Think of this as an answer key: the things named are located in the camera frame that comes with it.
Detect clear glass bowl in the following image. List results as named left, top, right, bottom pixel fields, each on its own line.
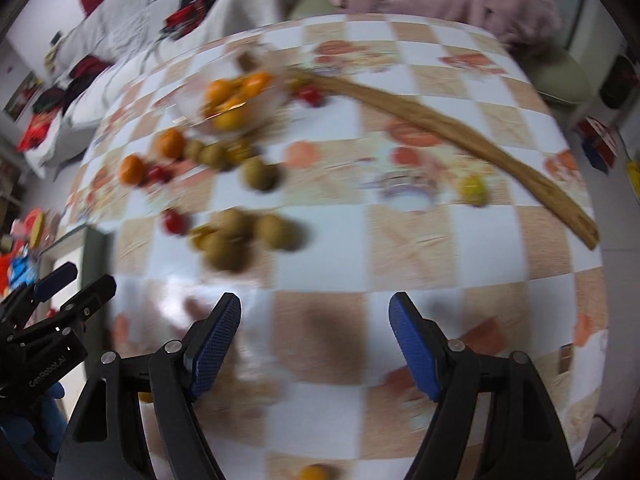
left=192, top=66, right=292, bottom=137

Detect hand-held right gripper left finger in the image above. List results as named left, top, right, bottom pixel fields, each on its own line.
left=52, top=292, right=242, bottom=480

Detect grey-green board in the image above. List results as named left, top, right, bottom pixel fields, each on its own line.
left=39, top=225, right=114, bottom=312

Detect orange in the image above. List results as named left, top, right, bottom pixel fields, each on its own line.
left=240, top=72, right=275, bottom=104
left=119, top=155, right=150, bottom=186
left=206, top=78, right=242, bottom=112
left=298, top=464, right=337, bottom=480
left=155, top=128, right=188, bottom=160
left=210, top=105, right=257, bottom=132

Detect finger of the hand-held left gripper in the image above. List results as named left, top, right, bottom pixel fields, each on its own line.
left=10, top=274, right=118, bottom=345
left=0, top=262, right=79, bottom=332

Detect yellow-green fruit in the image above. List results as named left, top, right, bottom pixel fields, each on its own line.
left=460, top=175, right=490, bottom=207

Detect long wooden strip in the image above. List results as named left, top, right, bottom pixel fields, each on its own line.
left=285, top=67, right=600, bottom=251

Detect dark red clothes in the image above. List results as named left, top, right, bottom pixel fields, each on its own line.
left=67, top=57, right=114, bottom=92

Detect wall poster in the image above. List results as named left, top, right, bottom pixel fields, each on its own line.
left=4, top=72, right=44, bottom=122

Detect grey bed sheet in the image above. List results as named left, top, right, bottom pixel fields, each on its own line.
left=22, top=0, right=303, bottom=177

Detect person's left hand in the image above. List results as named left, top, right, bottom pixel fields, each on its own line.
left=0, top=382, right=69, bottom=463

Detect checkered printed tablecloth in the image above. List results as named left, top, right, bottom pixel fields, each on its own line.
left=64, top=14, right=608, bottom=480

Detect black bag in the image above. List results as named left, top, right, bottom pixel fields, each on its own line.
left=599, top=55, right=640, bottom=110

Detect red box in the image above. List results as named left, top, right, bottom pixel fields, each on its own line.
left=577, top=117, right=622, bottom=172

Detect red and black cloth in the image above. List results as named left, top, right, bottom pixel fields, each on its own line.
left=162, top=2, right=207, bottom=37

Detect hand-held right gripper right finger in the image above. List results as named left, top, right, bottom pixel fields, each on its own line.
left=389, top=291, right=576, bottom=480

